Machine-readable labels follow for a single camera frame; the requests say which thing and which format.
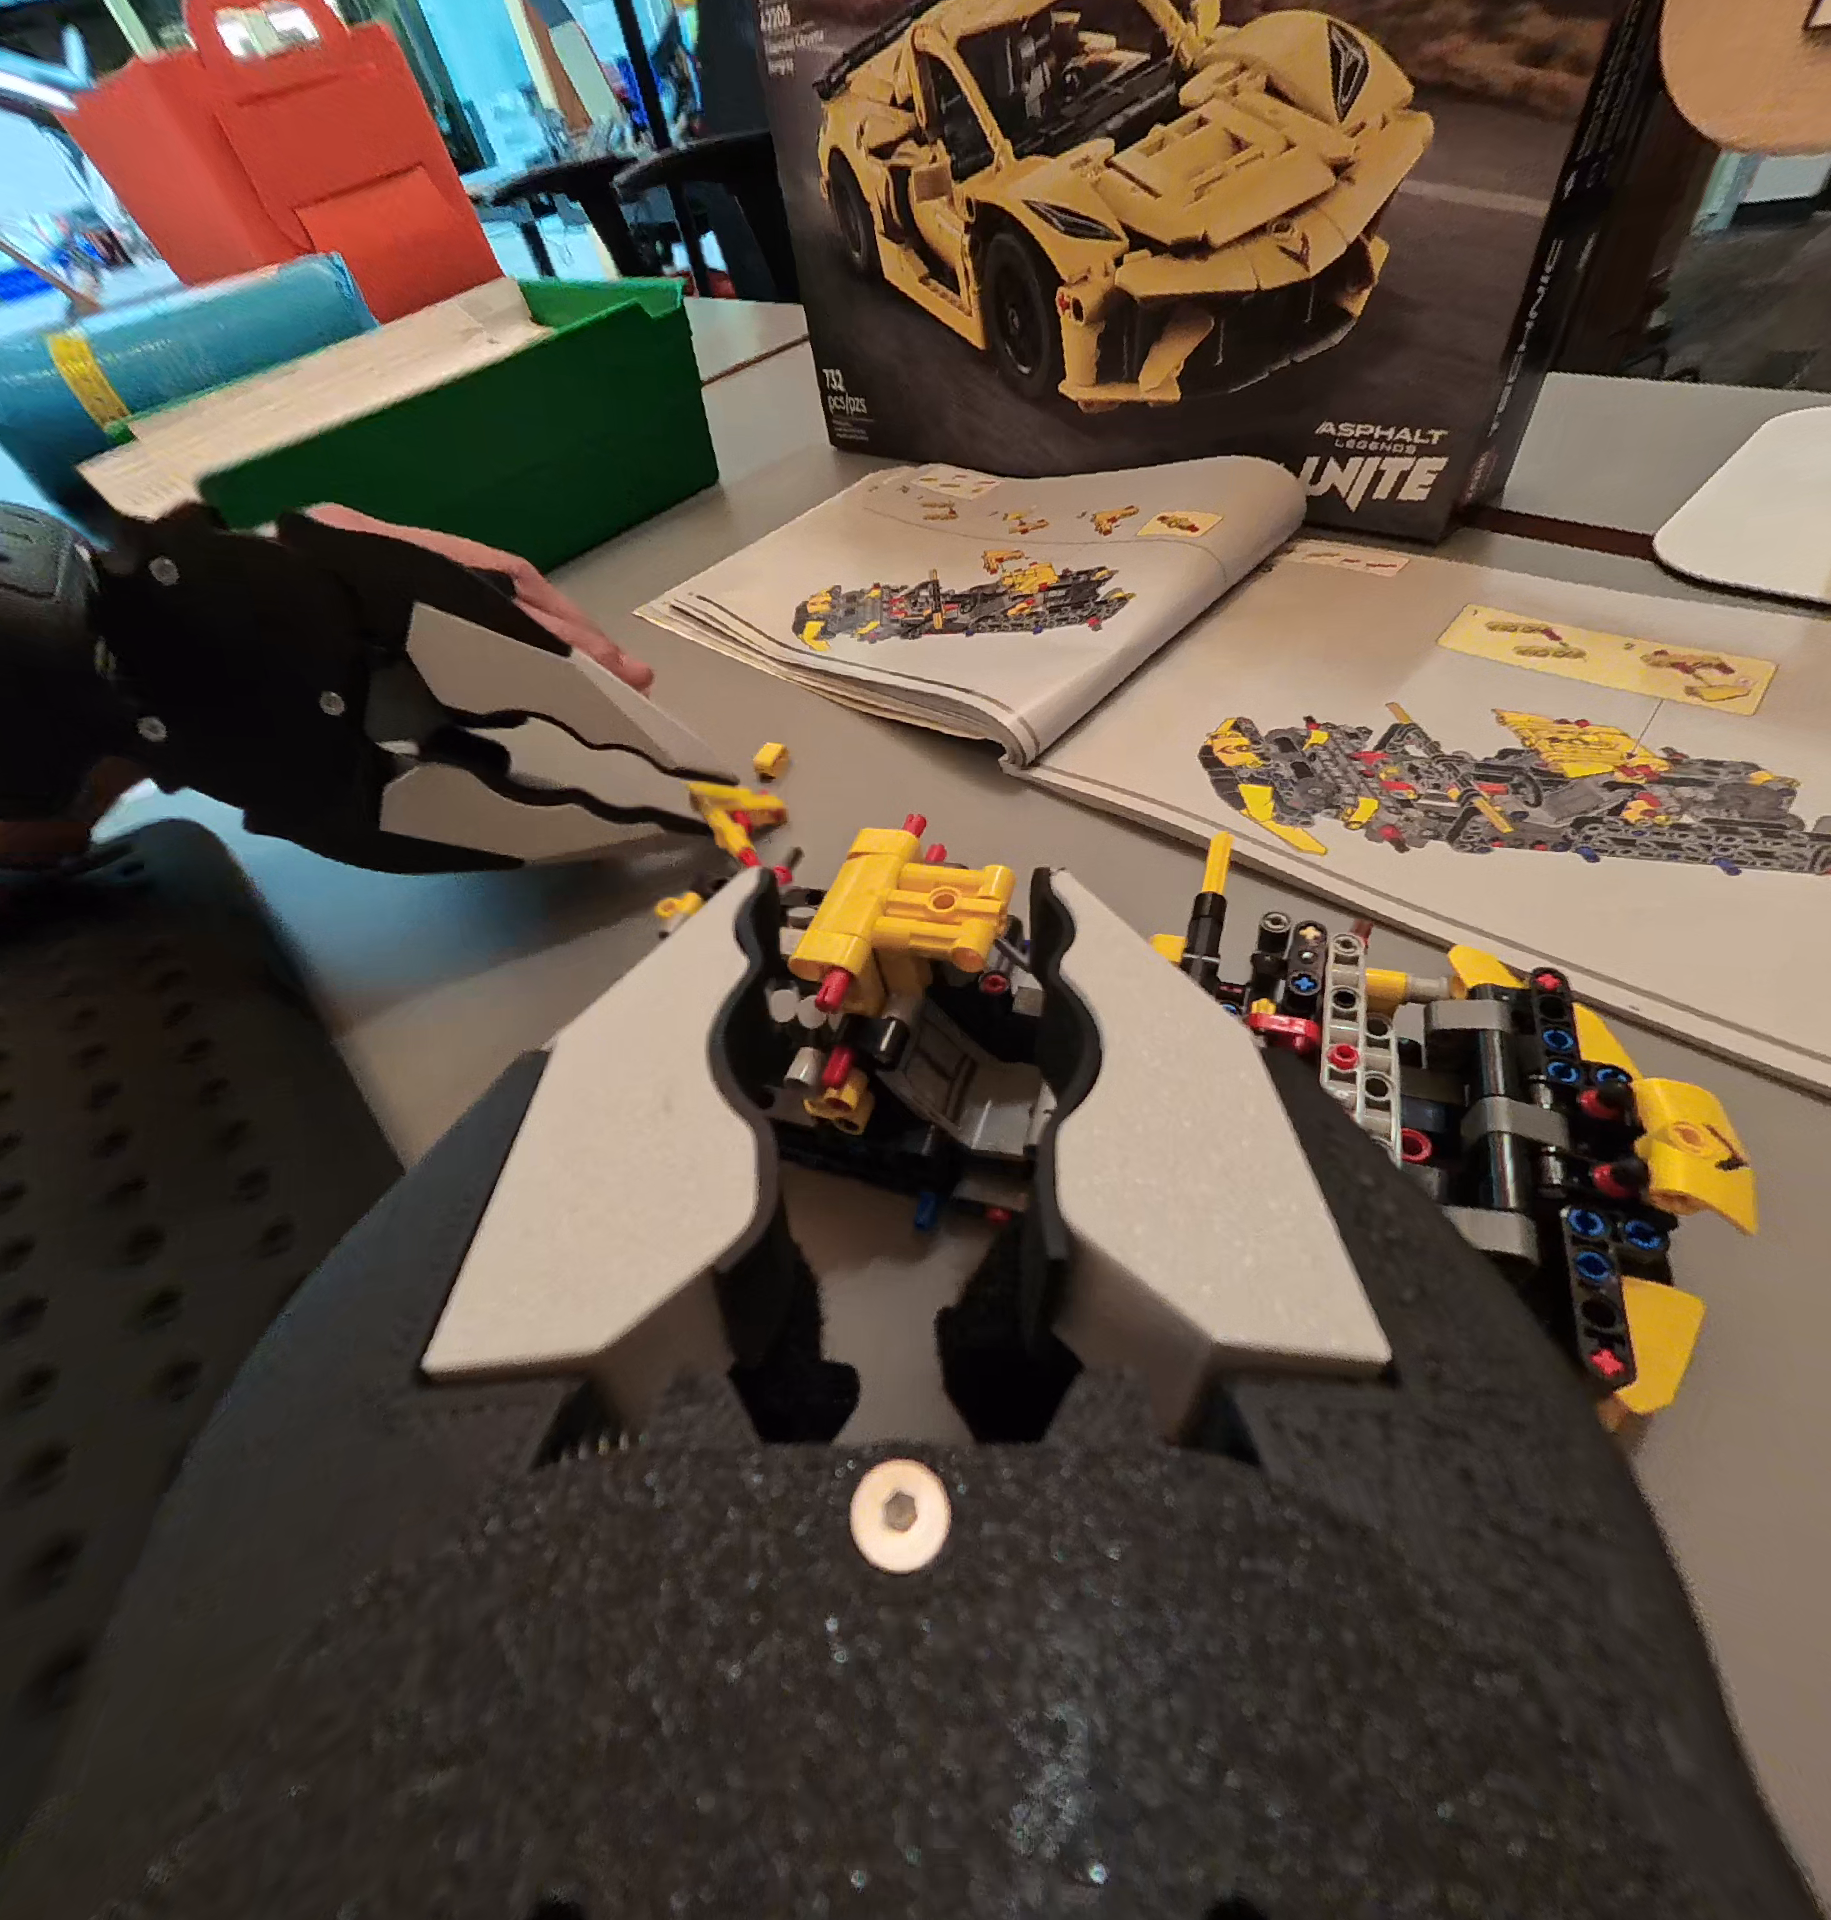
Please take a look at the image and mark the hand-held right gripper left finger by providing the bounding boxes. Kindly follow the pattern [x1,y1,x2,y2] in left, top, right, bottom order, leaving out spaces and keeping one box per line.
[419,868,858,1449]

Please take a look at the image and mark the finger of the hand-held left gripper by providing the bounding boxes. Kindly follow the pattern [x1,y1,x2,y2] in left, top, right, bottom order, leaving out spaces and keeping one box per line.
[381,750,739,868]
[366,604,745,789]

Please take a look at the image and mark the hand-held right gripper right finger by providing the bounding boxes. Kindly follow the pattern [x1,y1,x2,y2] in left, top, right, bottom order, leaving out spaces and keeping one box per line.
[938,868,1398,1449]

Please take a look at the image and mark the yellow black lego car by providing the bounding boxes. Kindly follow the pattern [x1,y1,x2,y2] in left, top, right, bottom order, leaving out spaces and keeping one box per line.
[652,814,1760,1422]

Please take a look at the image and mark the lego instruction booklet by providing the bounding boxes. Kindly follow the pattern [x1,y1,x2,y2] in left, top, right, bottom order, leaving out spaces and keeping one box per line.
[635,459,1831,1115]

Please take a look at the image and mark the black lego set box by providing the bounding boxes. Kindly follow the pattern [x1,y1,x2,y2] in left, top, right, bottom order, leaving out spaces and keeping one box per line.
[756,0,1670,547]

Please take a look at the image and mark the person's left hand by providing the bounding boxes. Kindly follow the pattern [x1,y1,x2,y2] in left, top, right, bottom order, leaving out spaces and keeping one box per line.
[309,497,658,695]

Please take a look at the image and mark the green storage bin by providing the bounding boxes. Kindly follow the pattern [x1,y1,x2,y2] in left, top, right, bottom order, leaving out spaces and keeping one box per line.
[107,273,726,538]

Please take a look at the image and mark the white paper stack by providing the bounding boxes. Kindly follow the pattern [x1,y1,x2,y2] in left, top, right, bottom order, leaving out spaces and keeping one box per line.
[79,287,545,523]

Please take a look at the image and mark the blue wrapped roll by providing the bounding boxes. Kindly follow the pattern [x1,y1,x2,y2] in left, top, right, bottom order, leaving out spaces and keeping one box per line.
[0,249,381,470]

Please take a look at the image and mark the black perforated mat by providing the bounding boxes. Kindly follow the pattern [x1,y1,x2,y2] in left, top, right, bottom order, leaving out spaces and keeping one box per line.
[0,819,411,1920]

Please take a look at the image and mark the orange felt bag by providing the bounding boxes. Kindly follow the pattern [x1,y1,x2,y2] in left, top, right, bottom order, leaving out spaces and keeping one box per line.
[64,0,507,327]

